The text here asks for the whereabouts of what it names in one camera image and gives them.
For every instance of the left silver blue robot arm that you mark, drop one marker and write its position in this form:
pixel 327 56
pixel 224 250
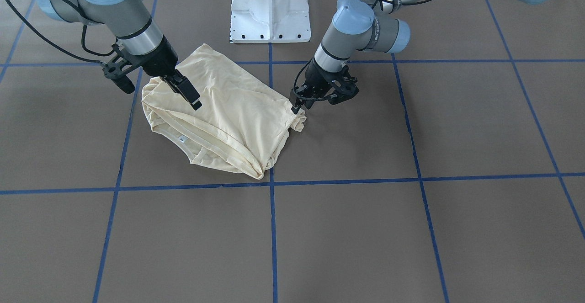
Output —
pixel 357 25

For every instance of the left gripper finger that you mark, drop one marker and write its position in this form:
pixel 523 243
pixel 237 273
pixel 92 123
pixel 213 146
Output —
pixel 297 100
pixel 309 100

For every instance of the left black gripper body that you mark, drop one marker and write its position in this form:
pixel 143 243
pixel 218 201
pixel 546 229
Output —
pixel 316 78

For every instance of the cream long-sleeve printed shirt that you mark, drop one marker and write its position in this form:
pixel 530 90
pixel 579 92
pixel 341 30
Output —
pixel 242 124

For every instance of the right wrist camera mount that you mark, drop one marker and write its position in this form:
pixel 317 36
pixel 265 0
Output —
pixel 118 68

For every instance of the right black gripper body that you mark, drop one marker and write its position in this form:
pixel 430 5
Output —
pixel 160 59

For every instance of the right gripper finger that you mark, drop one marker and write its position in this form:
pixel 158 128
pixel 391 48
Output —
pixel 187 90
pixel 171 81

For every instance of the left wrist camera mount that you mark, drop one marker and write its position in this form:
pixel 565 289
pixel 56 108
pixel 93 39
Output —
pixel 344 85

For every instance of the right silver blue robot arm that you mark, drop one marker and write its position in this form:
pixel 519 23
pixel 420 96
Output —
pixel 140 43

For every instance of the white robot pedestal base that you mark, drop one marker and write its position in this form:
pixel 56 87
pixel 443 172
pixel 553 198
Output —
pixel 270 21

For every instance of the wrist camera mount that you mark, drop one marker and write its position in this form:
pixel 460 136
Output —
pixel 118 68
pixel 344 85

